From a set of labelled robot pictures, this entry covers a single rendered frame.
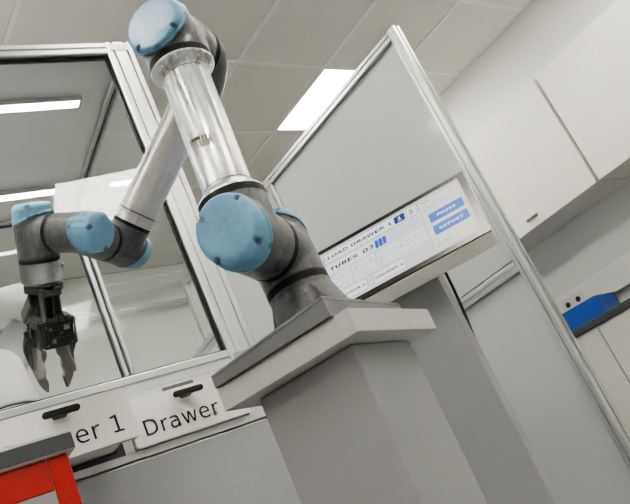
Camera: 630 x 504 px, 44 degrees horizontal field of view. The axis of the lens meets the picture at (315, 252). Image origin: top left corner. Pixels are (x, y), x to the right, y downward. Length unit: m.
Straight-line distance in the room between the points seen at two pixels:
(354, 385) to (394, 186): 1.94
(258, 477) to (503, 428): 0.60
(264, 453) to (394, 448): 0.79
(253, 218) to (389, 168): 1.92
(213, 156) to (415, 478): 0.59
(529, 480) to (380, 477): 0.83
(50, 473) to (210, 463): 0.75
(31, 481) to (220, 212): 0.47
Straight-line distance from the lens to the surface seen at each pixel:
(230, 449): 1.90
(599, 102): 4.42
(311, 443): 1.24
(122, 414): 1.70
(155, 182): 1.53
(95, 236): 1.43
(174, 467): 1.85
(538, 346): 2.74
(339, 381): 1.20
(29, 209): 1.51
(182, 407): 1.87
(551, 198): 4.57
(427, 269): 1.93
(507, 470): 1.98
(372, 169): 3.15
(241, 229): 1.21
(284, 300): 1.31
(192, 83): 1.38
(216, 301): 2.03
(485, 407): 1.98
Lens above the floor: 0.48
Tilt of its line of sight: 19 degrees up
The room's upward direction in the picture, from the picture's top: 25 degrees counter-clockwise
